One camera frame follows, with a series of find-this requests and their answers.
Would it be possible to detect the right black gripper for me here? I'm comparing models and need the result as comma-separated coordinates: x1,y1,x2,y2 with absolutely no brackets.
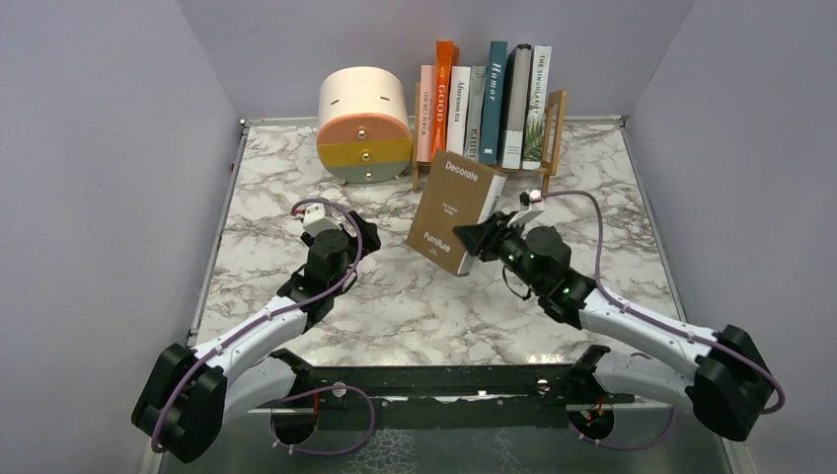
455,210,545,293

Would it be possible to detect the brown decorate furniture book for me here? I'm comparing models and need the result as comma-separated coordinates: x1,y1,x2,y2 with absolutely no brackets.
407,151,507,277

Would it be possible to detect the grey white cover book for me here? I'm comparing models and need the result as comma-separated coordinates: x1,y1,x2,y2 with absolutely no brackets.
500,43,533,169

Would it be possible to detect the dark teal book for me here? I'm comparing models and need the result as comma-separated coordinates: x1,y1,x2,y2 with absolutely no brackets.
479,40,508,166

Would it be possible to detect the palm leaf cover book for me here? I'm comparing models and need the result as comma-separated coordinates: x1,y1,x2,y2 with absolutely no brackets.
521,45,552,170

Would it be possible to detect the grey landscape cover book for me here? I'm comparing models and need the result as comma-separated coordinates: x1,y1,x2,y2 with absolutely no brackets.
464,65,487,161

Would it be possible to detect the pink flower cover book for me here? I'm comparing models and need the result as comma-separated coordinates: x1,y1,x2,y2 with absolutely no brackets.
417,64,435,163

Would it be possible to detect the orange fashion show book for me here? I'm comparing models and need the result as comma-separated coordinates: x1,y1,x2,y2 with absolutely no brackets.
430,40,459,160

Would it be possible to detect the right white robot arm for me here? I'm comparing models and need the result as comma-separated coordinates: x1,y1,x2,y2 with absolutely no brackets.
453,212,779,441

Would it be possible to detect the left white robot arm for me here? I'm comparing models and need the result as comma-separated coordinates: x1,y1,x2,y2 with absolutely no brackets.
130,198,381,463

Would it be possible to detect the wooden book rack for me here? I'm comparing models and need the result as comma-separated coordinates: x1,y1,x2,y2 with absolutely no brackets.
411,89,568,195

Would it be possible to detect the cream and orange bread box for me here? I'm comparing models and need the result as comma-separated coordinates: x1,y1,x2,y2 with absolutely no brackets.
316,66,413,184

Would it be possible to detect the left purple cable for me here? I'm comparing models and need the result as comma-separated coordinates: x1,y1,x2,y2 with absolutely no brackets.
150,197,379,457

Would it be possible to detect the purple cable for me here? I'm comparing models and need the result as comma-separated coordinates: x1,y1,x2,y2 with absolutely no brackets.
539,190,788,452
150,197,379,457

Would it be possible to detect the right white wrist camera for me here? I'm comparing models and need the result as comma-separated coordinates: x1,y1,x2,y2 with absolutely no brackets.
508,190,544,228

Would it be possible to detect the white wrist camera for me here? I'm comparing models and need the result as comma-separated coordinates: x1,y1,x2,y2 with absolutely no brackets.
301,203,342,237
508,190,544,228

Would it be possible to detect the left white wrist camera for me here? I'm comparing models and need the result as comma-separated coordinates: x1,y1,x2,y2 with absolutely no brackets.
301,203,342,237

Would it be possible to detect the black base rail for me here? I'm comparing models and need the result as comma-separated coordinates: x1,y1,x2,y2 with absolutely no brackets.
265,363,635,435

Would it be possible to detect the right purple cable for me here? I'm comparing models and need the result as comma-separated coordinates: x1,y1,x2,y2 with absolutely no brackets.
539,190,788,452

